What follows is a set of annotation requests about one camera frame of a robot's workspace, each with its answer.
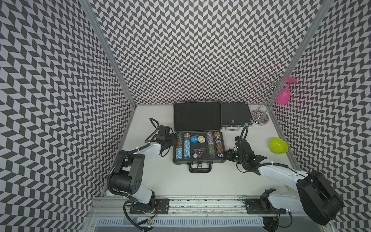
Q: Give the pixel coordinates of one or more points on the pink plastic wine glass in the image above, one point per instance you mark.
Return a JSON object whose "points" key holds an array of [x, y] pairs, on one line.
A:
{"points": [[284, 95]]}

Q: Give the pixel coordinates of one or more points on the lime green plastic bowl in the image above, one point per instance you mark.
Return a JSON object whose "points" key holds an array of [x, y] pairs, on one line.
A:
{"points": [[278, 146]]}

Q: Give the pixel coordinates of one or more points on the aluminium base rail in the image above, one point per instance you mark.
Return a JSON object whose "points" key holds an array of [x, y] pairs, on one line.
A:
{"points": [[211, 212]]}

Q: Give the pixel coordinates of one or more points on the chrome glass holder stand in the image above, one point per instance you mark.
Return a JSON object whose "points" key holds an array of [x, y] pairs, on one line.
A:
{"points": [[260, 116]]}

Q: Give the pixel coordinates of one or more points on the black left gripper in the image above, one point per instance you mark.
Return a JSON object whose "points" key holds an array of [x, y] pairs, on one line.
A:
{"points": [[174, 141]]}

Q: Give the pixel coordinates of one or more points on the large black poker case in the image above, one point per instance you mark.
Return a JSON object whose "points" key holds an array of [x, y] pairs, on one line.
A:
{"points": [[199, 140]]}

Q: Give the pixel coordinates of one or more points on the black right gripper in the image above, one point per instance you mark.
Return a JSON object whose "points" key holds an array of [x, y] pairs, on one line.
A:
{"points": [[229, 154]]}

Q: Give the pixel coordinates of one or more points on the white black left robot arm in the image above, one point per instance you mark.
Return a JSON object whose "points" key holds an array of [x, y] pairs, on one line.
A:
{"points": [[126, 174]]}

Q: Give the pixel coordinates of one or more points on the black textured poker case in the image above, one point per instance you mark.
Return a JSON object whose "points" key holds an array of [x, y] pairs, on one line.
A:
{"points": [[235, 115]]}

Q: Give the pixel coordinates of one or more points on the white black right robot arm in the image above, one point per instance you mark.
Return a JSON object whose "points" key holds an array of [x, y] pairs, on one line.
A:
{"points": [[312, 193]]}

